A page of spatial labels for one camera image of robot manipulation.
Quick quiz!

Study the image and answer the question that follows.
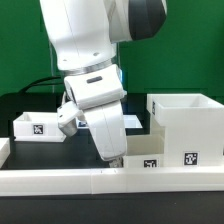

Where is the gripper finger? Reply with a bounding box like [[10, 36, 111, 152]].
[[109, 158, 123, 168]]

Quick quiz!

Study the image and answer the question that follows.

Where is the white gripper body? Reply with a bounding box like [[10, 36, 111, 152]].
[[84, 101, 127, 161]]

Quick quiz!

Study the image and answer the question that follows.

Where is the white front drawer tray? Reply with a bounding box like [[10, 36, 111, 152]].
[[123, 134, 164, 168]]

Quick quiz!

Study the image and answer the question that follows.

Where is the white drawer tray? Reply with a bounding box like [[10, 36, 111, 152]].
[[123, 134, 164, 168], [13, 112, 66, 142]]

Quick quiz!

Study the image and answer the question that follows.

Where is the white drawer cabinet box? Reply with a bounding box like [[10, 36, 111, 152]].
[[147, 94, 224, 167]]

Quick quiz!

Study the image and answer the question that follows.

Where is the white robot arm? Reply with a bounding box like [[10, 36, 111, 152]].
[[40, 0, 167, 167]]

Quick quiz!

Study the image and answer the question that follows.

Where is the white rear drawer tray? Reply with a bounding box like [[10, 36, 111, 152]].
[[13, 112, 66, 142]]

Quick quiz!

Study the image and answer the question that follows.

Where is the white marker tag sheet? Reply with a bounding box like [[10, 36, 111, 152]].
[[76, 115, 142, 129]]

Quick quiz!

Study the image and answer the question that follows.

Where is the black cable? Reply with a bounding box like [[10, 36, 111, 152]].
[[18, 74, 64, 94]]

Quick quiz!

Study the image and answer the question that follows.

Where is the white front barrier wall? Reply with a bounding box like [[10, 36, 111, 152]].
[[0, 166, 224, 196]]

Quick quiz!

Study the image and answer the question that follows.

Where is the white barrier wall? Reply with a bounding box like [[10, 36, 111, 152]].
[[0, 166, 224, 196], [0, 138, 10, 168]]

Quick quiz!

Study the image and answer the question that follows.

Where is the white left barrier wall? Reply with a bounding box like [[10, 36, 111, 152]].
[[0, 138, 10, 168]]

